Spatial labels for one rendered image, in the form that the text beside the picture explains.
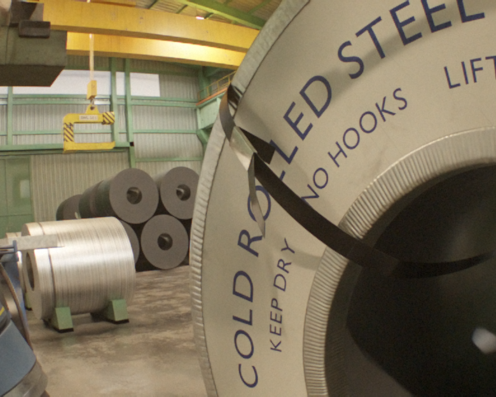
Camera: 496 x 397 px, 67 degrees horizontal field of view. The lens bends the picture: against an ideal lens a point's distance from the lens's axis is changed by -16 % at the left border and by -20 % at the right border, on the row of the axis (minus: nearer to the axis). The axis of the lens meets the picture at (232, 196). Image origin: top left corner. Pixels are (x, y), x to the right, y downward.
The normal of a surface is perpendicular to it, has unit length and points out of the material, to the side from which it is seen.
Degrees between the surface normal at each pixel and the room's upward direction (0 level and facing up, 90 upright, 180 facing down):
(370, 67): 90
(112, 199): 90
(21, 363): 76
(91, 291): 116
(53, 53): 93
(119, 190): 90
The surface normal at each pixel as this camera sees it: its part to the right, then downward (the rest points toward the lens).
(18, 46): 0.61, -0.09
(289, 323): -0.79, 0.05
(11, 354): 0.88, -0.38
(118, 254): 0.56, -0.33
